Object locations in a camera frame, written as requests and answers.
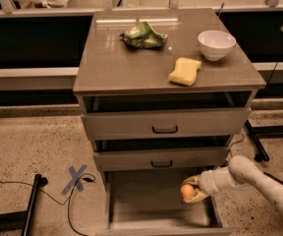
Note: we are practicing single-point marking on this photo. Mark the green chip bag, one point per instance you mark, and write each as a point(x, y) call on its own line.
point(144, 36)

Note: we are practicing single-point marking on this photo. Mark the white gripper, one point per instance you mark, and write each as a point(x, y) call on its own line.
point(207, 182)

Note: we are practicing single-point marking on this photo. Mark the grey middle drawer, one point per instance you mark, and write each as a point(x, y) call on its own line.
point(160, 158)

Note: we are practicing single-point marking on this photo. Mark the white bowl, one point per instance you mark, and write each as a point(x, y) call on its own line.
point(215, 44)

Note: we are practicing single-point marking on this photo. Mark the yellow sponge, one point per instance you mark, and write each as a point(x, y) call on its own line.
point(185, 71)

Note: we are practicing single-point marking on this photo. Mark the orange fruit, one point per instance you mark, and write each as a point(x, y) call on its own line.
point(187, 191)

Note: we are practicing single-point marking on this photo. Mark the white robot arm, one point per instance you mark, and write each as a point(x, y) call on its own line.
point(240, 172)

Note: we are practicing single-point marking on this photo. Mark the blue tape cross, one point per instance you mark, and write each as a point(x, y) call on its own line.
point(75, 179)

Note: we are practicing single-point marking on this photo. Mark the grey drawer cabinet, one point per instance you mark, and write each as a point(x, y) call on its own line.
point(115, 77)

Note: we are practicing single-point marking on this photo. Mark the grey top drawer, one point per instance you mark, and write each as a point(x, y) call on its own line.
point(164, 123)

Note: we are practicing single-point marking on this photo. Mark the grey drawer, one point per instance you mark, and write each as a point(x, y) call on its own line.
point(148, 203)
point(160, 158)
point(164, 123)

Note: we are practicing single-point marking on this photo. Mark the black stand leg left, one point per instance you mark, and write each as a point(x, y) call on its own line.
point(22, 220)

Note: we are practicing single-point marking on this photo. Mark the grey bottom drawer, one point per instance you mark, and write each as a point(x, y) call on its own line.
point(148, 203)

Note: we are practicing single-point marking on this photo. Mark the black chair leg with caster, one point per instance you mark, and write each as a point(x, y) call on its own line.
point(261, 154)

